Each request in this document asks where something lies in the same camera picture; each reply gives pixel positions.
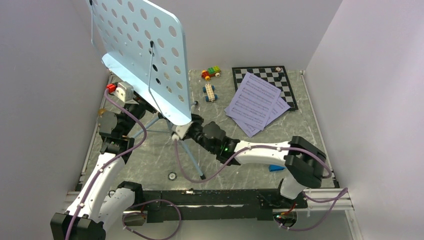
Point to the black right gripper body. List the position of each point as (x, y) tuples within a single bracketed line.
[(197, 133)]

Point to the sheet music pages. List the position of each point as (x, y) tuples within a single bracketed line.
[(253, 101)]

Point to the sheet music page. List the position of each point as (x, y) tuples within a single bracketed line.
[(280, 107)]

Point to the light blue music stand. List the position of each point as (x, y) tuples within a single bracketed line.
[(145, 46)]

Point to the gold microphone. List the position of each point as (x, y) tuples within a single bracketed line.
[(101, 112)]

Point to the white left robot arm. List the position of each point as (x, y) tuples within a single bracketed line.
[(93, 211)]

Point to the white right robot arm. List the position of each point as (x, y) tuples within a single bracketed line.
[(306, 164)]

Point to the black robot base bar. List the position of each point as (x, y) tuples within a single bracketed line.
[(211, 204)]

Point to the small round table insert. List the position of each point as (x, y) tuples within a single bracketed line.
[(172, 176)]

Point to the colourful toy brick car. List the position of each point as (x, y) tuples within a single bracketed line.
[(214, 71)]

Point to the blue white toy brick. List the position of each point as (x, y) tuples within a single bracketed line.
[(275, 168)]

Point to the black white chessboard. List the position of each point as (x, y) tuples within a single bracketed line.
[(270, 75)]

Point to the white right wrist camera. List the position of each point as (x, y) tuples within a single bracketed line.
[(180, 132)]

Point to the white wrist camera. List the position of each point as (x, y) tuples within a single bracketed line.
[(180, 132), (123, 91)]

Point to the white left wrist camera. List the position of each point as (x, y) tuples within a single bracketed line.
[(123, 91)]

